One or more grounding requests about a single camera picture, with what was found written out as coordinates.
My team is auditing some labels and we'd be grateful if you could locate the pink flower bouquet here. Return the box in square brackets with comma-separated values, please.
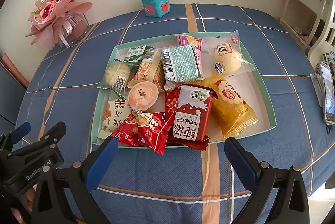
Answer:
[25, 0, 93, 50]

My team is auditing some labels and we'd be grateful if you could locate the person's left hand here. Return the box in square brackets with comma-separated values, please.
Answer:
[25, 187, 36, 216]

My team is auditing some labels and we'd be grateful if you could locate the black cable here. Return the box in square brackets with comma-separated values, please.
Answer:
[0, 114, 17, 125]

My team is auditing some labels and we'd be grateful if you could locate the grey phone stand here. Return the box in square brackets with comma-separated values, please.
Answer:
[310, 73, 324, 107]

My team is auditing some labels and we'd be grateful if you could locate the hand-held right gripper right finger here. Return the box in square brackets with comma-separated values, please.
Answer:
[224, 137, 314, 224]

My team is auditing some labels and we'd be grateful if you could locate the pink snack packet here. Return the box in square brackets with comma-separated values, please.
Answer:
[174, 34, 204, 78]

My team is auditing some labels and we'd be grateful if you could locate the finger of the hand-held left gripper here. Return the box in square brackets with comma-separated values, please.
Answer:
[11, 121, 67, 162]
[0, 122, 32, 154]

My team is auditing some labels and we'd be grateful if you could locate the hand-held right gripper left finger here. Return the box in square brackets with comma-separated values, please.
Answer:
[31, 136, 118, 224]

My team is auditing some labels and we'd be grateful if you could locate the clear green-edged cookie packet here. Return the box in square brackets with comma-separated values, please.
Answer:
[97, 60, 137, 100]

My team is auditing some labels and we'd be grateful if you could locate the clear glass vase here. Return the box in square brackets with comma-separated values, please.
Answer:
[61, 13, 89, 48]

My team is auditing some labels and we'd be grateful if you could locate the red floral candy packet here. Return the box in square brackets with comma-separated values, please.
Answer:
[109, 113, 143, 148]

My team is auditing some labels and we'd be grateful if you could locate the long red patterned packet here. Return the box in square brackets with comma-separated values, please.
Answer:
[164, 88, 210, 152]

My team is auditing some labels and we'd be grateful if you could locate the red and white biscuit packet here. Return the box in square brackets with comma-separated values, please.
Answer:
[167, 84, 218, 143]

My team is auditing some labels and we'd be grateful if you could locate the clear round bun packet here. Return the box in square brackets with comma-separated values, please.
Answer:
[201, 30, 255, 78]

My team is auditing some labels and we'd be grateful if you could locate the teal toy chest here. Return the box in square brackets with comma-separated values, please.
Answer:
[141, 0, 170, 18]

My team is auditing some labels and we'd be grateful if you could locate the teal-rimmed shallow cardboard box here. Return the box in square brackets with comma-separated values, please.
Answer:
[90, 31, 277, 149]

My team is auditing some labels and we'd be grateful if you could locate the blue plaid tablecloth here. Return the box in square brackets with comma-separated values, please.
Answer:
[14, 3, 335, 224]

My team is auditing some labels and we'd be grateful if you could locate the pink flat board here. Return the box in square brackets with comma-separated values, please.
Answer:
[0, 54, 30, 89]

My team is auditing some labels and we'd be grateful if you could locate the red cartoon snack packet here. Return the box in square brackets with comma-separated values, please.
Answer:
[137, 111, 169, 156]

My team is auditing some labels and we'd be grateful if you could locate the yellow cake packet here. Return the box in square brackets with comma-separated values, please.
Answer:
[199, 73, 258, 139]

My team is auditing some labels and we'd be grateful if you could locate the orange beige cracker packet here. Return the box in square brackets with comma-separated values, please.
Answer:
[128, 48, 165, 88]

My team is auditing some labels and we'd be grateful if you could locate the dark green biscuit packet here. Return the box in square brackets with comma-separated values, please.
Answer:
[113, 45, 155, 63]

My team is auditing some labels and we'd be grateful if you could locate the smartphone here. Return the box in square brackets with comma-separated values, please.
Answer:
[319, 62, 335, 124]

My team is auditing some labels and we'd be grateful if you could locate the small jelly cup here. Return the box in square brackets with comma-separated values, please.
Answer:
[128, 81, 159, 111]

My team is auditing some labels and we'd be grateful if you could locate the mint green wafer packet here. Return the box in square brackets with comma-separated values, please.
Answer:
[160, 44, 204, 91]

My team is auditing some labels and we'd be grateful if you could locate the white peach pastry packet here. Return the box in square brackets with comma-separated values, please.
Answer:
[97, 98, 133, 141]

